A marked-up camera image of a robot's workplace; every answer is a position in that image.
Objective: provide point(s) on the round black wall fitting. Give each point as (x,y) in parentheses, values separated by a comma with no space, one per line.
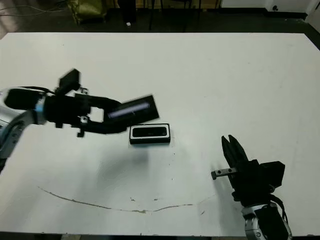
(275,7)

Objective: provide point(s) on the olive green bag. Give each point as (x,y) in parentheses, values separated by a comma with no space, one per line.
(87,10)

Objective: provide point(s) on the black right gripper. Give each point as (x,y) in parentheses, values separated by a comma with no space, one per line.
(250,185)

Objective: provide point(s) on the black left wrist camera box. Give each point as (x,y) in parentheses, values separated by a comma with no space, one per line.
(70,81)

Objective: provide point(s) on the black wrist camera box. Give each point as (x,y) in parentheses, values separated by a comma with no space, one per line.
(70,81)
(272,173)

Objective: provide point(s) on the black box with white inlay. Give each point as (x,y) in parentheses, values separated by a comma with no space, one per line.
(150,141)

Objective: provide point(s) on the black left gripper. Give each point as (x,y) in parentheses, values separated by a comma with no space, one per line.
(65,110)

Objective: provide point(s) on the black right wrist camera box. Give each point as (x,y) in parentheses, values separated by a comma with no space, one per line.
(272,173)

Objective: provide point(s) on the black office chair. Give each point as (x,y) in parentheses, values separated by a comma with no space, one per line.
(175,5)

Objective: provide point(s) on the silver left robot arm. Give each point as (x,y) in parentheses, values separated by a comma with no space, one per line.
(15,125)

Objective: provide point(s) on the black box lid with print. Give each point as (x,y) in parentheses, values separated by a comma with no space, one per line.
(140,110)

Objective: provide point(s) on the black upright stand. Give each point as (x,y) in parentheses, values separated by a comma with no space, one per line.
(127,11)

